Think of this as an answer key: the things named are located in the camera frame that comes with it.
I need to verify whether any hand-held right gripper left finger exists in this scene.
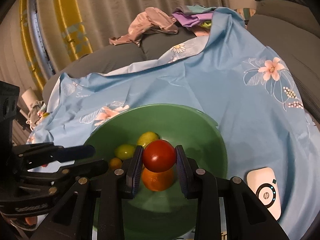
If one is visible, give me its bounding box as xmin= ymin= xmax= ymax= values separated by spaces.
xmin=30 ymin=145 xmax=145 ymax=240

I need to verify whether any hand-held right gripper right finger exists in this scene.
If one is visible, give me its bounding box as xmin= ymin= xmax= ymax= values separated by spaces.
xmin=175 ymin=144 xmax=291 ymax=240

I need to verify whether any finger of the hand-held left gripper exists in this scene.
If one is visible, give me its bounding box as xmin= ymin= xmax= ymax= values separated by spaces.
xmin=12 ymin=142 xmax=96 ymax=170
xmin=20 ymin=159 xmax=109 ymax=193

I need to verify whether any small orange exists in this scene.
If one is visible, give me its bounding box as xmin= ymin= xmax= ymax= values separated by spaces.
xmin=109 ymin=157 xmax=123 ymax=170

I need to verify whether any large orange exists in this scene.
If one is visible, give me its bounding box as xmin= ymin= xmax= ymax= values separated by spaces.
xmin=141 ymin=166 xmax=175 ymax=192

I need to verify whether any green jujube fruit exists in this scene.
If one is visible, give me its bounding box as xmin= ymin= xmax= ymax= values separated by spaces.
xmin=114 ymin=144 xmax=137 ymax=160

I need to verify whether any large red tomato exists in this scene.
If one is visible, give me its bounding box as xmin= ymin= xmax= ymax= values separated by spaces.
xmin=142 ymin=140 xmax=177 ymax=173

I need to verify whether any yellow-green jujube fruit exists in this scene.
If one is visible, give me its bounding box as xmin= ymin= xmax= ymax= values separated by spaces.
xmin=137 ymin=131 xmax=160 ymax=148

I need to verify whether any green bowl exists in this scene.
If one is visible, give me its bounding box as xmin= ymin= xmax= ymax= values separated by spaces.
xmin=82 ymin=103 xmax=228 ymax=240

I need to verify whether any white paper roll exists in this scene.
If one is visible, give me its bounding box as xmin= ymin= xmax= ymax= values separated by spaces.
xmin=21 ymin=87 xmax=38 ymax=103

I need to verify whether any crumpled grey cloth pile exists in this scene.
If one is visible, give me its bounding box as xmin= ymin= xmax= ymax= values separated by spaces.
xmin=26 ymin=100 xmax=48 ymax=126

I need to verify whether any white portable device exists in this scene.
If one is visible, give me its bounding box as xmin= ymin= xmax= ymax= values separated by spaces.
xmin=246 ymin=167 xmax=283 ymax=221

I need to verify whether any blue floral bed sheet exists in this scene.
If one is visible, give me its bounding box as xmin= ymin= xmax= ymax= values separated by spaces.
xmin=26 ymin=6 xmax=320 ymax=240

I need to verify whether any yellow patterned curtain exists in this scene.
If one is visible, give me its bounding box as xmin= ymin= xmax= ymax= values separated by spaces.
xmin=19 ymin=0 xmax=93 ymax=91

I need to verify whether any grey sofa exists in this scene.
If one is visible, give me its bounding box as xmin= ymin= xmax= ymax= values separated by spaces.
xmin=42 ymin=0 xmax=320 ymax=127

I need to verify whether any pink cloth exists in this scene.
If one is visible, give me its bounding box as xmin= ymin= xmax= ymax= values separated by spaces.
xmin=109 ymin=7 xmax=179 ymax=47

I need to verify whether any purple cloth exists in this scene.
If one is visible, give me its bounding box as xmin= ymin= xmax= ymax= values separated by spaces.
xmin=171 ymin=5 xmax=217 ymax=28

